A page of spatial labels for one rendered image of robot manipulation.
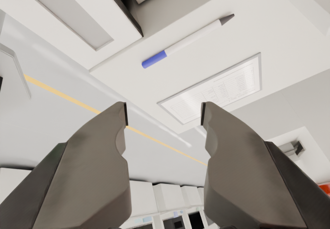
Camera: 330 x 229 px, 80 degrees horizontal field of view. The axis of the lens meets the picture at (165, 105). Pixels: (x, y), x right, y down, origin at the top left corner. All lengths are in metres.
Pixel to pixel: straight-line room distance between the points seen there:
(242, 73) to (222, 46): 0.10
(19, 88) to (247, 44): 0.50
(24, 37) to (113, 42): 1.29
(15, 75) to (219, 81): 0.43
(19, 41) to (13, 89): 1.01
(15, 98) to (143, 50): 0.40
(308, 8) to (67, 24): 0.27
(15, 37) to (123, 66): 1.29
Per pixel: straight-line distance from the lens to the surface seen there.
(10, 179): 3.24
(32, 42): 1.56
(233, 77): 0.41
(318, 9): 0.27
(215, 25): 0.29
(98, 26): 0.27
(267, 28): 0.36
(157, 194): 6.55
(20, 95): 0.60
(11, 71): 0.53
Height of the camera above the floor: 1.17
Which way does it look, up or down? 30 degrees down
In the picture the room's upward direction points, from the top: 163 degrees clockwise
